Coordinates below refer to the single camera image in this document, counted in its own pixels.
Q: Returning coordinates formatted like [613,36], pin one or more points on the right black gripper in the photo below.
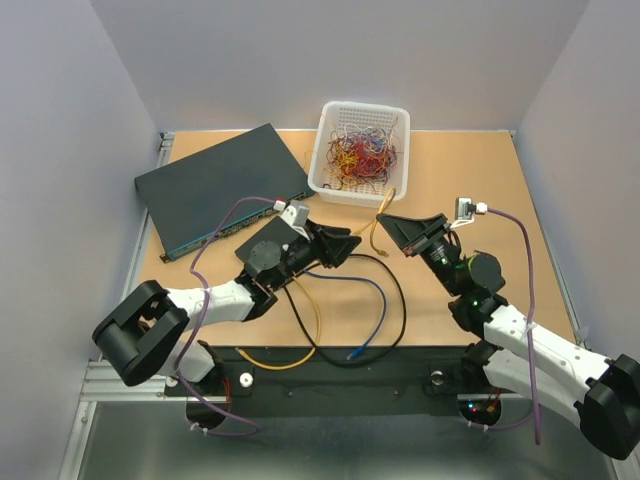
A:
[410,233]

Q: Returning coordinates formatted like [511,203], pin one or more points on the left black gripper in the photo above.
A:
[335,251]

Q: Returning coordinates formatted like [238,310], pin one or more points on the small black network switch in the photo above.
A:
[276,231]

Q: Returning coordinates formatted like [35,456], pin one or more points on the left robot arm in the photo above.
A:
[141,336]

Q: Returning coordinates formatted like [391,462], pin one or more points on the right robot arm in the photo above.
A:
[598,394]

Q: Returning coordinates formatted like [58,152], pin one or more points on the white plastic basket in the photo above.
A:
[361,152]

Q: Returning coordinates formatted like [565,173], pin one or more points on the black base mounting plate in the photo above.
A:
[408,380]

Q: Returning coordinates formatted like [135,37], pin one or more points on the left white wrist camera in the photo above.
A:
[295,214]

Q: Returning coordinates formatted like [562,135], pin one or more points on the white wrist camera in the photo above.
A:
[295,214]
[466,210]

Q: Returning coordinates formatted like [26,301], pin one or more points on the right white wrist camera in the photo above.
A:
[466,210]

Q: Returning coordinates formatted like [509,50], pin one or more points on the large dark network switch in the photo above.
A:
[215,191]

